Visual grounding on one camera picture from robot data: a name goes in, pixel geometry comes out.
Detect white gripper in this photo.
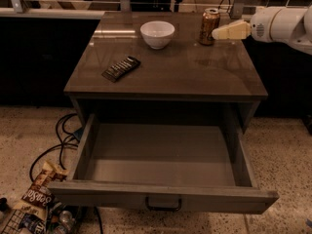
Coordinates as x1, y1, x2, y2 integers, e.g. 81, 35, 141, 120
212, 7, 289, 43

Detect orange soda can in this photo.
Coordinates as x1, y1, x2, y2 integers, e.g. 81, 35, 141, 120
199, 8, 220, 45

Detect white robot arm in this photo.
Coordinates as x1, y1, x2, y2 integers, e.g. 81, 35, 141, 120
212, 7, 312, 55

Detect grey cabinet with glossy top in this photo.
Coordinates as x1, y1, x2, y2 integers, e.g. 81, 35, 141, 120
64, 12, 267, 128

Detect open grey top drawer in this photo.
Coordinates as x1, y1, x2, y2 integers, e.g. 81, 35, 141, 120
50, 116, 279, 214

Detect silver can in basket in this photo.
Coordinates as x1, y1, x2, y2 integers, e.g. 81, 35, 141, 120
58, 211, 75, 232

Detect white ceramic bowl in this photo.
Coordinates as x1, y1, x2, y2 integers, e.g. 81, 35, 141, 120
140, 20, 176, 50

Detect dark snack bar packet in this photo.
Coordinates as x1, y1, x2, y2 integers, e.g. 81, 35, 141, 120
102, 57, 140, 83

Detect brown chip bag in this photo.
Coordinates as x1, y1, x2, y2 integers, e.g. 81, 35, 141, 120
14, 161, 68, 220

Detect black cable behind cabinet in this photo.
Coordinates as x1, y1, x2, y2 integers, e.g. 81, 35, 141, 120
216, 0, 232, 14

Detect black drawer handle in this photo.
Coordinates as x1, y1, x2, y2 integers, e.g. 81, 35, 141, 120
144, 195, 183, 212

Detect black floor cables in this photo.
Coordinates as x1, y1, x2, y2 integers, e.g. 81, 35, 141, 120
28, 113, 80, 182

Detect grey railing frame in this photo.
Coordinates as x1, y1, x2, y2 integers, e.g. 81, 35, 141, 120
0, 0, 312, 25

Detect wire basket with snacks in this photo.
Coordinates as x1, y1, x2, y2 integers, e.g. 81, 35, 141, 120
0, 207, 83, 234

